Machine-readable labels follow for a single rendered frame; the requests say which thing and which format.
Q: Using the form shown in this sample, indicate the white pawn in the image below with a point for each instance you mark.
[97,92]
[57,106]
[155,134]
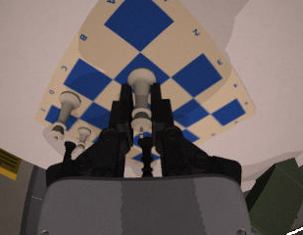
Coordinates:
[83,134]

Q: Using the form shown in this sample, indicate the blue and cream chessboard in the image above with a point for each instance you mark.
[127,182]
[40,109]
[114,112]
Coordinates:
[119,36]

